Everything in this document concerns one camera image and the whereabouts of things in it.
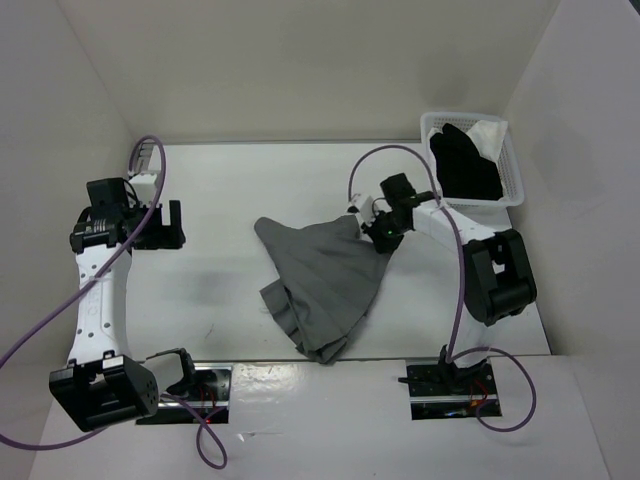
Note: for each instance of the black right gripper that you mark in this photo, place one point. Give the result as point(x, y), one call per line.
point(382, 244)

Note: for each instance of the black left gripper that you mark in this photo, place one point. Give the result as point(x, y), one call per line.
point(165, 236)

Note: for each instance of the grey pleated skirt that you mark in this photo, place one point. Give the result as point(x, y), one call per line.
point(328, 279)

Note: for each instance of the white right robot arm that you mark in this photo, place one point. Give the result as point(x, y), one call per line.
point(496, 277)

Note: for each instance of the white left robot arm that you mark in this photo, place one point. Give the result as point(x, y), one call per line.
point(101, 384)

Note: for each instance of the black skirt in basket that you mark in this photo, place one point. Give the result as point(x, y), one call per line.
point(461, 171)

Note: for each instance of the white plastic basket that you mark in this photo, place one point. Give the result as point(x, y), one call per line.
point(507, 164)

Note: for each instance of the white cloth in basket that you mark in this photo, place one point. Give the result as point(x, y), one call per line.
point(492, 135)

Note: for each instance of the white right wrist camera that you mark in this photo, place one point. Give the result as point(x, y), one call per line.
point(362, 207)

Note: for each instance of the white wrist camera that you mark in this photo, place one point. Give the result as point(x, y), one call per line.
point(145, 185)
point(362, 207)

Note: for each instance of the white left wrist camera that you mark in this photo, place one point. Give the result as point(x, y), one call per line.
point(145, 185)

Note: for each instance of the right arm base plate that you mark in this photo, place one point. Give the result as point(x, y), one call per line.
point(430, 398)

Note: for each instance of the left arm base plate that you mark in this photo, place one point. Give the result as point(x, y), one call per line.
point(209, 397)

